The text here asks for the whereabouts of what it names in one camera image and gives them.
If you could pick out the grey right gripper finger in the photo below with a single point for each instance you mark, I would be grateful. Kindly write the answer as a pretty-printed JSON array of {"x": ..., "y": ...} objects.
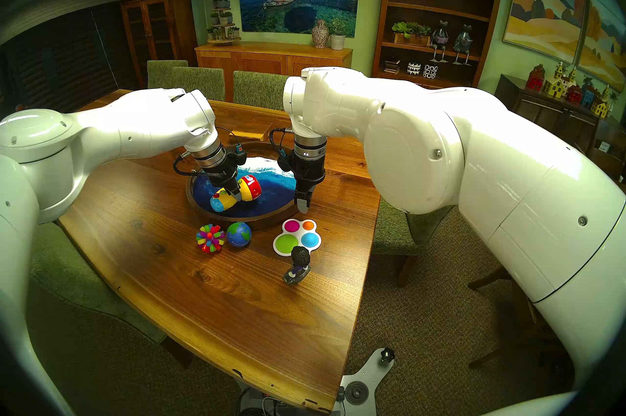
[{"x": 303, "y": 201}]

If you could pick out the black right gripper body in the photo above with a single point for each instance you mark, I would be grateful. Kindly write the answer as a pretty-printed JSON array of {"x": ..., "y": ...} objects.
[{"x": 308, "y": 170}]

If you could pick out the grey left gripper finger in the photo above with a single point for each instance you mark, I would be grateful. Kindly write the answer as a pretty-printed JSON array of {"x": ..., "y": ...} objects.
[{"x": 235, "y": 192}]

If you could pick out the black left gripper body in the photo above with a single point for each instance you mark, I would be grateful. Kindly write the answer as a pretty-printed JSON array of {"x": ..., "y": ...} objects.
[{"x": 227, "y": 173}]

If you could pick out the yellow red toy flashlight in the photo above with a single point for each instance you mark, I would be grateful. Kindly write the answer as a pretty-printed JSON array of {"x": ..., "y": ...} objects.
[{"x": 250, "y": 187}]

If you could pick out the white colourful dimple pop toy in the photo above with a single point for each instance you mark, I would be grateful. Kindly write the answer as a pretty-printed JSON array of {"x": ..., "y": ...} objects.
[{"x": 297, "y": 237}]

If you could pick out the blue green globe ball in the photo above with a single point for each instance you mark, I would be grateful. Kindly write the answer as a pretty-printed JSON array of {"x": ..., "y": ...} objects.
[{"x": 238, "y": 234}]

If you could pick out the multicolour spiky ball toy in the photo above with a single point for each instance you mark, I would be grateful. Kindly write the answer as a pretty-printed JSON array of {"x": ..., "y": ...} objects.
[{"x": 211, "y": 238}]

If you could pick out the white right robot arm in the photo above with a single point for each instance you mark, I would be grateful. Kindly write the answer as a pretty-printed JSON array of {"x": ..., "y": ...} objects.
[{"x": 440, "y": 151}]

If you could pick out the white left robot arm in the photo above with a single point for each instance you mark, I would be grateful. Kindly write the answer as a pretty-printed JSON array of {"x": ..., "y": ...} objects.
[{"x": 122, "y": 131}]

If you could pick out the round wooden ocean resin tray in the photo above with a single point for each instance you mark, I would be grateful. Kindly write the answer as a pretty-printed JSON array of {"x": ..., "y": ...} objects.
[{"x": 274, "y": 200}]

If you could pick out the small wooden block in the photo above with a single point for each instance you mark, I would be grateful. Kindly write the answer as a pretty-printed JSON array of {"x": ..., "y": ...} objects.
[{"x": 257, "y": 134}]

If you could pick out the purple suit bobblehead figurine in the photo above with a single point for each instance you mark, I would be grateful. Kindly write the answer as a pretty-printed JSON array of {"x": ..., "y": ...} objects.
[{"x": 297, "y": 268}]

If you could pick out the light wooden sideboard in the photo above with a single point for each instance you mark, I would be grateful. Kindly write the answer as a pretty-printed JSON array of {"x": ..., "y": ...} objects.
[{"x": 264, "y": 60}]

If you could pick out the green plant white pot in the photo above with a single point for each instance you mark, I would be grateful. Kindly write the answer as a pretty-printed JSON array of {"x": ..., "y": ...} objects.
[{"x": 337, "y": 41}]

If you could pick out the small stack of books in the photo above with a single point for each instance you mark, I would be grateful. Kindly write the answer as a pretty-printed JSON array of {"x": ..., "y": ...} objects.
[{"x": 392, "y": 66}]

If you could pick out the patterned brown ceramic vase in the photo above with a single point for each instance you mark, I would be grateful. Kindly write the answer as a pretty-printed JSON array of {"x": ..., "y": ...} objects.
[{"x": 320, "y": 34}]

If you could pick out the black white patterned cup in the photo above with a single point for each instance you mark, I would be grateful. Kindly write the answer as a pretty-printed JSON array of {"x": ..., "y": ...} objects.
[
  {"x": 430, "y": 71},
  {"x": 414, "y": 69}
]

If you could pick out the tiered stand with plants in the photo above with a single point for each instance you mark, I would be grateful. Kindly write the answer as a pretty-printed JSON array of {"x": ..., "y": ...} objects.
[{"x": 222, "y": 19}]

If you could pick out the dark wood glass door cabinet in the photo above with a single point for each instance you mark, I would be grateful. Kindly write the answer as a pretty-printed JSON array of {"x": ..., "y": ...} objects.
[{"x": 156, "y": 33}]

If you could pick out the succulents in wooden box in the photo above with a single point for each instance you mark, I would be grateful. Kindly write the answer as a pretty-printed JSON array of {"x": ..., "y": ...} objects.
[{"x": 411, "y": 33}]

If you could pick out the dark metal frog statue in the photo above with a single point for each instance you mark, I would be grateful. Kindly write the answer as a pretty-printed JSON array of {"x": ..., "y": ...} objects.
[
  {"x": 440, "y": 38},
  {"x": 462, "y": 42}
]

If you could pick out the dark window blinds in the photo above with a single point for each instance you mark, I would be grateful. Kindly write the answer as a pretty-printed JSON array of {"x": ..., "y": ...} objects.
[{"x": 54, "y": 58}]

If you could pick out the dark wooden chair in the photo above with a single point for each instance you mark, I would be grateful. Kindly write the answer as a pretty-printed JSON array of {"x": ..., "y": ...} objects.
[{"x": 508, "y": 322}]

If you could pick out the dark wooden console table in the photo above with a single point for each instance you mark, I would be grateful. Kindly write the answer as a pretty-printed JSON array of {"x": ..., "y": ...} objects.
[{"x": 552, "y": 119}]

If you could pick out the yellow miniature church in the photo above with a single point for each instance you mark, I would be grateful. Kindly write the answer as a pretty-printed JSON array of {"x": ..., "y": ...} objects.
[{"x": 555, "y": 85}]

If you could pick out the small red miniature house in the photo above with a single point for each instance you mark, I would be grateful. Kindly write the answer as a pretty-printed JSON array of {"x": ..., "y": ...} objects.
[{"x": 574, "y": 95}]

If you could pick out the abstract orange landscape painting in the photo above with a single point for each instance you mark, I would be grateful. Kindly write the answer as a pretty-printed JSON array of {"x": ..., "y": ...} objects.
[
  {"x": 543, "y": 14},
  {"x": 606, "y": 48}
]

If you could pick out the blue miniature house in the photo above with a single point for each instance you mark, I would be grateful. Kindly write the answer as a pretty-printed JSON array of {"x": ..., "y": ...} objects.
[{"x": 589, "y": 94}]

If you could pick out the small yellow miniature house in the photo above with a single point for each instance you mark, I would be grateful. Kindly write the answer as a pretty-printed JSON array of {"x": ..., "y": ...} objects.
[{"x": 600, "y": 106}]

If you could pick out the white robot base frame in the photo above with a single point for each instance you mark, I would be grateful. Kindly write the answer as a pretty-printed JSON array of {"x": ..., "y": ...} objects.
[{"x": 364, "y": 381}]

